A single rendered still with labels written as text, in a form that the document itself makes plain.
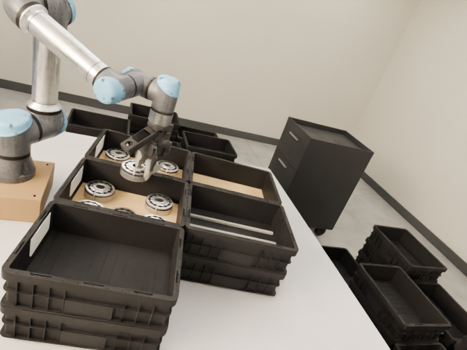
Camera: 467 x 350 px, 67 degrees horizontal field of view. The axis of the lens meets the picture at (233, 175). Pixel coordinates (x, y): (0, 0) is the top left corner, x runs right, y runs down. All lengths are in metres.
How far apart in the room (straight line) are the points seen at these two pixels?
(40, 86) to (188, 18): 3.07
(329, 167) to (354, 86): 2.59
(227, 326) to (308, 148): 1.75
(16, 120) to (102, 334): 0.76
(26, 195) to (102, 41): 3.13
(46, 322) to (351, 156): 2.40
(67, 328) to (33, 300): 0.12
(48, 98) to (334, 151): 2.04
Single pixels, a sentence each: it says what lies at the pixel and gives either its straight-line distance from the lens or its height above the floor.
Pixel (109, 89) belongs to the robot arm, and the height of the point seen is 1.28.
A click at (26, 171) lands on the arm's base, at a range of 1.47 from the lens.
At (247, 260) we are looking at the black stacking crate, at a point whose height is 0.85.
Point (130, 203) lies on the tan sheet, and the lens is 1.35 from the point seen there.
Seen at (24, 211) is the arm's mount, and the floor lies 0.75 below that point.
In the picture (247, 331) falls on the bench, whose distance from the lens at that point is 1.23.
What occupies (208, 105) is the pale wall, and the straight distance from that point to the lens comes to 4.60.
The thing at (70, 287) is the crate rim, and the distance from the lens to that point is 0.91.
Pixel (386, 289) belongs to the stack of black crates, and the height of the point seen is 0.49.
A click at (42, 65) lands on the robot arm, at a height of 1.20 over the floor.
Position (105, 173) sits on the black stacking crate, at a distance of 1.40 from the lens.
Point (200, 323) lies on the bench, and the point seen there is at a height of 0.70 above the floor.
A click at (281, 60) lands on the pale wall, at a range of 4.70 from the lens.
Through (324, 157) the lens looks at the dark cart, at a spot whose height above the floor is 0.77.
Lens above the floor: 1.59
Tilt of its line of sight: 25 degrees down
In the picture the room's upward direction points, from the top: 20 degrees clockwise
